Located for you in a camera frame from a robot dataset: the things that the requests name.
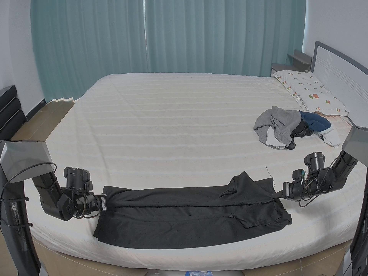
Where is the white printed pillow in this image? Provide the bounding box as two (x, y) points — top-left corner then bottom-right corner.
(271, 70), (350, 117)

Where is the black T-shirt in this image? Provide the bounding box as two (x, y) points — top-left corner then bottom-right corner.
(93, 171), (292, 249)

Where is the blue-green curtain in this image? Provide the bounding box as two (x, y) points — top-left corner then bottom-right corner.
(30, 0), (148, 101)
(145, 0), (306, 75)

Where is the pile of clothes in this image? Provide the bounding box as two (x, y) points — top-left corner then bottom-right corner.
(253, 106), (341, 150)

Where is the bed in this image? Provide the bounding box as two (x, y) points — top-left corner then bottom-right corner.
(24, 40), (368, 269)

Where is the black chest of drawers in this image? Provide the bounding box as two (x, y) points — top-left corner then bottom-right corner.
(0, 85), (28, 139)

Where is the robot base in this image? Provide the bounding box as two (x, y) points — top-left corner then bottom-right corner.
(148, 269), (242, 276)

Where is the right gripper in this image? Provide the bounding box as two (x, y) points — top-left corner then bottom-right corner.
(283, 182), (306, 202)

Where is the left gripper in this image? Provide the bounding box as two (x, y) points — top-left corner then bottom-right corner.
(85, 194), (107, 213)

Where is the grey bedside table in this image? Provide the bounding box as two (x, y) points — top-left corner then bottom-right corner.
(272, 49), (312, 72)

